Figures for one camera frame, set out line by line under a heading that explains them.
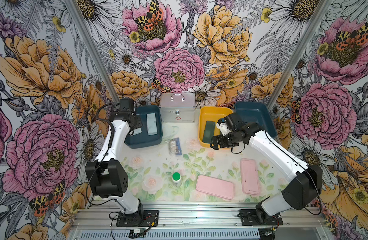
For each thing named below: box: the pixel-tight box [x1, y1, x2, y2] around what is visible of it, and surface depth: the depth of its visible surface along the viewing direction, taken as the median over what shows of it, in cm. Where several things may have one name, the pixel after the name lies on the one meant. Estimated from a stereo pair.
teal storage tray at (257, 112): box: [234, 101, 278, 139], surface depth 122 cm
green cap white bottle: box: [172, 172, 182, 187], surface depth 80 cm
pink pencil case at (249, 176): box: [240, 158, 261, 195], surface depth 87 cm
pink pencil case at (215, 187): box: [195, 175, 235, 200], surface depth 84 cm
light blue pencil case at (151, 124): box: [146, 113, 158, 136], surface depth 114 cm
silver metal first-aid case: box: [159, 92, 196, 123], surface depth 111 cm
